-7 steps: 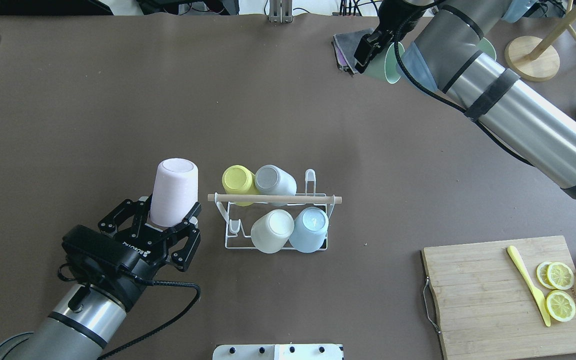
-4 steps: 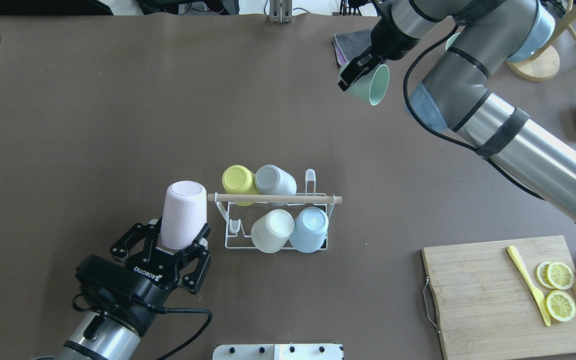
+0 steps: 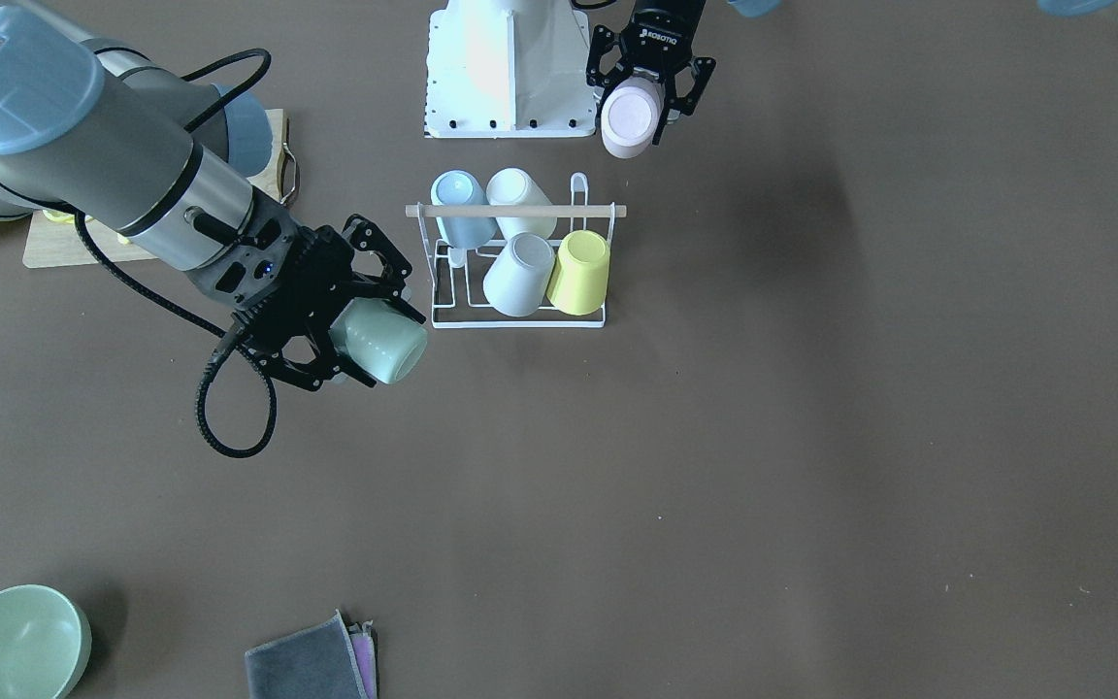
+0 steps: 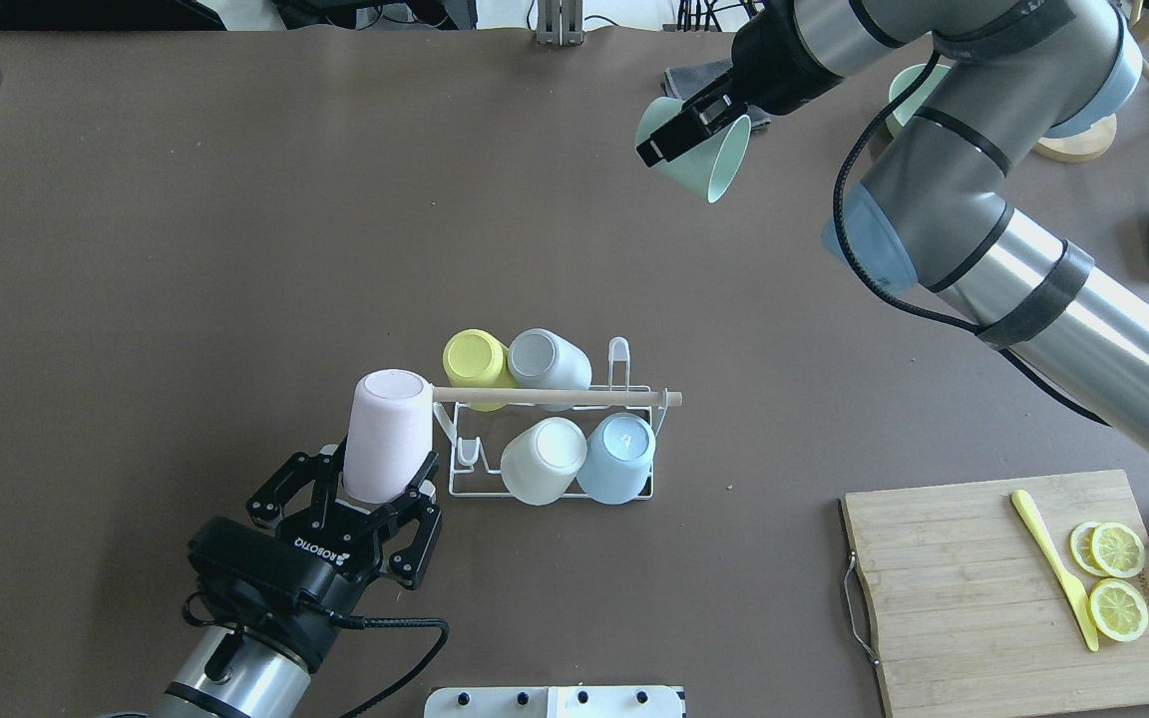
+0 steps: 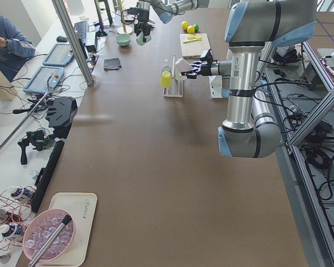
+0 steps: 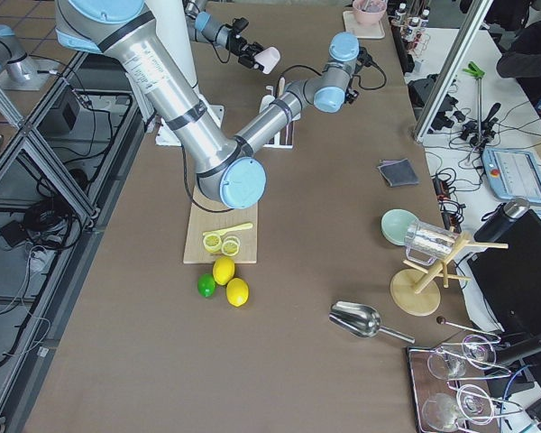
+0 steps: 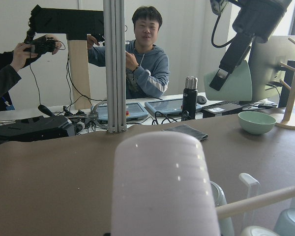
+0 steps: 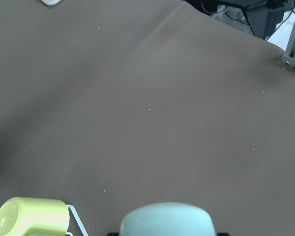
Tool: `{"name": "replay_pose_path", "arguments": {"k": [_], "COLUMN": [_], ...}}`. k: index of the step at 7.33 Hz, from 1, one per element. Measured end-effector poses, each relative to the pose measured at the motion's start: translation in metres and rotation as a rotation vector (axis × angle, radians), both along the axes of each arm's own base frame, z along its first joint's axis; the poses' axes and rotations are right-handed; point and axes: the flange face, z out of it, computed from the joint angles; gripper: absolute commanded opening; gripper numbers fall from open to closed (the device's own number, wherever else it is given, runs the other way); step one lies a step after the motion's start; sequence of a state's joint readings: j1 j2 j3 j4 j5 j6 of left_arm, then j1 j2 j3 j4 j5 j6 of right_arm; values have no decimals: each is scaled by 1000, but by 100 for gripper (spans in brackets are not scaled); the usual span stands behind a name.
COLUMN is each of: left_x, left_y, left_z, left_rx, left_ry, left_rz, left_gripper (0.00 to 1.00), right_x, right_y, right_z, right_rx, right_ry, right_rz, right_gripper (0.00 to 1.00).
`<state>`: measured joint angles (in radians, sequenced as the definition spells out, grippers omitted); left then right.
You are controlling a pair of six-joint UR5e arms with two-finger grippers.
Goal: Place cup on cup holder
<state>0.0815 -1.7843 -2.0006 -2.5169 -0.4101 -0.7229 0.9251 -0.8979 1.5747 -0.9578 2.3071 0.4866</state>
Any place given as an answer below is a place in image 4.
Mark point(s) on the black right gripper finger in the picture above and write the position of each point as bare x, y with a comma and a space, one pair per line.
701, 117

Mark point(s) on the aluminium frame post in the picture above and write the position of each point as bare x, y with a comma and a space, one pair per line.
560, 22

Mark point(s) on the round wooden stand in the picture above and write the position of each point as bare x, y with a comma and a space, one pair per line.
1094, 140

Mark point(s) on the bamboo cutting board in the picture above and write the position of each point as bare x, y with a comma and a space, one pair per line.
966, 617

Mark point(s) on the grey folded cloth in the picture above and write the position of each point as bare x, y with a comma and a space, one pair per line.
683, 82

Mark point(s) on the lemon slice front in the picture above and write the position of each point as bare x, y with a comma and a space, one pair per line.
1117, 550

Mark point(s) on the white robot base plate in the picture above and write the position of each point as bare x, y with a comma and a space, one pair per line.
558, 701

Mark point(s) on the yellow plastic knife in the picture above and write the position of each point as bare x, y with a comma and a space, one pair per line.
1071, 586

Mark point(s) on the lemon slice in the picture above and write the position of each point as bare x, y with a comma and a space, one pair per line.
1079, 543
1118, 609
1117, 550

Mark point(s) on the yellow cup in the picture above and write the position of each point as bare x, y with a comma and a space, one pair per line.
477, 359

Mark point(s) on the green cup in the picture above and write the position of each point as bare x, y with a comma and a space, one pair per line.
708, 170

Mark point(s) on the white cup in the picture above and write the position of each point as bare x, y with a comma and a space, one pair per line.
539, 465

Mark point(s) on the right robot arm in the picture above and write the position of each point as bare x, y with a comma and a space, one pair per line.
929, 210

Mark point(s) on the white wire cup rack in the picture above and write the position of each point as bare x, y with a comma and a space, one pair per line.
471, 418

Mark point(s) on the pink cup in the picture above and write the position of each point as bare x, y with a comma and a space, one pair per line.
389, 435

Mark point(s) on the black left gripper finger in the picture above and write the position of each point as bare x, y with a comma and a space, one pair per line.
320, 472
415, 506

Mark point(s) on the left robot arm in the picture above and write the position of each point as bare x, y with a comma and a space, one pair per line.
232, 673

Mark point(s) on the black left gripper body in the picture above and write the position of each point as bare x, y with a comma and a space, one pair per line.
335, 565

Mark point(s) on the light blue cup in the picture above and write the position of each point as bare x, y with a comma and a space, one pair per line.
619, 458

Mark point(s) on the lemon slice top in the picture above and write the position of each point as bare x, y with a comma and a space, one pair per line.
1118, 609

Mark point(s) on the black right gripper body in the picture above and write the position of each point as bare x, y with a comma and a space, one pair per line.
772, 72

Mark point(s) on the grey cup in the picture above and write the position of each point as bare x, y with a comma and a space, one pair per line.
540, 358

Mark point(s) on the lemon slice behind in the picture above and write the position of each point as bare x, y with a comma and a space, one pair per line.
1079, 543

